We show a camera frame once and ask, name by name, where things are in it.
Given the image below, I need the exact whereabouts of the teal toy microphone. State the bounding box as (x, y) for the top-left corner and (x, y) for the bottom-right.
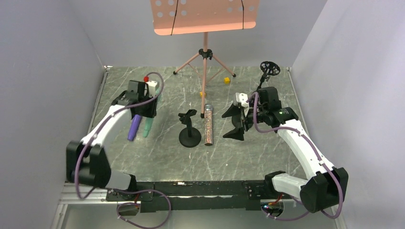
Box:
(142, 92), (162, 138)

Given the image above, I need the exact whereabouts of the purple toy microphone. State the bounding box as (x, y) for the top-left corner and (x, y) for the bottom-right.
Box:
(127, 114), (142, 141)

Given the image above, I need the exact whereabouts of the black round-base mic stand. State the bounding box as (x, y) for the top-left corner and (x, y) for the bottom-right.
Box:
(178, 109), (202, 148)

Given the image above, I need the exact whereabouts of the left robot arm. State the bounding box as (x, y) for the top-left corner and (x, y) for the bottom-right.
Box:
(66, 80), (160, 192)

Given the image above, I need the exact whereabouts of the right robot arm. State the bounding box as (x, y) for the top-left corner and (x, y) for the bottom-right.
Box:
(222, 87), (349, 219)

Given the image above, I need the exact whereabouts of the black tripod mic stand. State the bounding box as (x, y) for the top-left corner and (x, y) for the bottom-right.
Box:
(257, 61), (281, 90)

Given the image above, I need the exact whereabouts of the pink music stand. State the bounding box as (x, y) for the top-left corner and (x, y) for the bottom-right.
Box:
(150, 0), (260, 118)

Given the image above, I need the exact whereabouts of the black base bar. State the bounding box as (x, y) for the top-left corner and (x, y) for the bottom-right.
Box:
(106, 180), (280, 213)

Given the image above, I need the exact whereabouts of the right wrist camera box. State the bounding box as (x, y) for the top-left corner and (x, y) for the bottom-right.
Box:
(233, 93), (250, 109)

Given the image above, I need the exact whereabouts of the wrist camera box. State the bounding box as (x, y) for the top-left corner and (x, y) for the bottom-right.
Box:
(233, 93), (250, 109)
(143, 76), (160, 98)

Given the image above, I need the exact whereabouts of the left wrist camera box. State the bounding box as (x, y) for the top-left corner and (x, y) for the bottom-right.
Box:
(143, 76), (160, 98)

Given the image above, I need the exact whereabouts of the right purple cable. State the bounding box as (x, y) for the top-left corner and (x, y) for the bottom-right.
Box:
(246, 92), (344, 221)

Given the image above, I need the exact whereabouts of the aluminium frame rail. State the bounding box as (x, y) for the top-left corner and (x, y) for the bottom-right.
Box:
(87, 65), (113, 134)

